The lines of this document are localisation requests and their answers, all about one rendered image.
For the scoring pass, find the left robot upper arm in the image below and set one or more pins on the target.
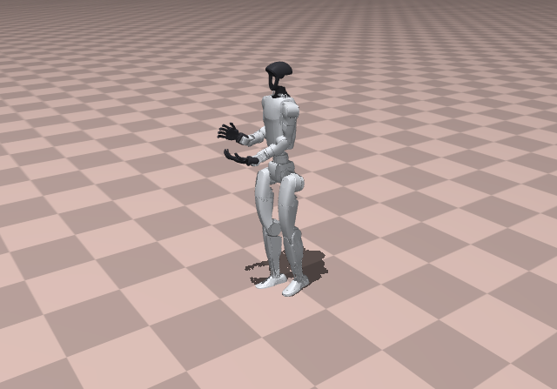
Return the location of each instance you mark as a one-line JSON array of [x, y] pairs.
[[290, 113]]

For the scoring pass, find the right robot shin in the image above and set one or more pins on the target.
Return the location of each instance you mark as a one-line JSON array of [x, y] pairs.
[[273, 251]]

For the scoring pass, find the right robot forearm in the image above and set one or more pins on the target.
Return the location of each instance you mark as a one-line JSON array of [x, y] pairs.
[[256, 137]]

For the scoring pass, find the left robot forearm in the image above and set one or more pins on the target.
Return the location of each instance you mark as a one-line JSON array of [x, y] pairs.
[[270, 151]]

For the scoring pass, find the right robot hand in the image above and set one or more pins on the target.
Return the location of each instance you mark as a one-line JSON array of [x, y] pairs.
[[231, 133]]

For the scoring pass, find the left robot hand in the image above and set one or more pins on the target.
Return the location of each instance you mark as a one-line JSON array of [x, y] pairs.
[[249, 160]]

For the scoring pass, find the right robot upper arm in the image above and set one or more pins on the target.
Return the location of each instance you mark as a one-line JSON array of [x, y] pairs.
[[263, 128]]

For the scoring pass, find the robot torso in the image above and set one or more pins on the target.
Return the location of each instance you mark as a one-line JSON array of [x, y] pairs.
[[273, 128]]

